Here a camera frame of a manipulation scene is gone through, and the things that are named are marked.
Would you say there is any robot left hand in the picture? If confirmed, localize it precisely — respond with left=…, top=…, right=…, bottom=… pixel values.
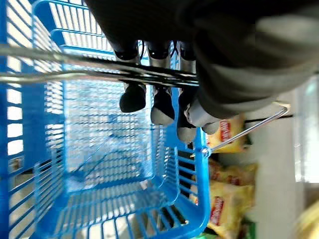
left=84, top=0, right=319, bottom=144

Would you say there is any metal wire basket handle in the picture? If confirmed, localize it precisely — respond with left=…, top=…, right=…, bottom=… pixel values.
left=0, top=44, right=292, bottom=153

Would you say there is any blue plastic shopping basket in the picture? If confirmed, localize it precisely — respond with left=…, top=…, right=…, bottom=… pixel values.
left=0, top=0, right=212, bottom=239

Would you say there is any yellow snack bag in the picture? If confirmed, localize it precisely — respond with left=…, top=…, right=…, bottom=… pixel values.
left=206, top=181, right=255, bottom=239
left=206, top=115, right=251, bottom=154
left=208, top=159, right=258, bottom=186

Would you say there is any white store shelf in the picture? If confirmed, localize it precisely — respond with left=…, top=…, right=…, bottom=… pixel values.
left=243, top=77, right=319, bottom=239

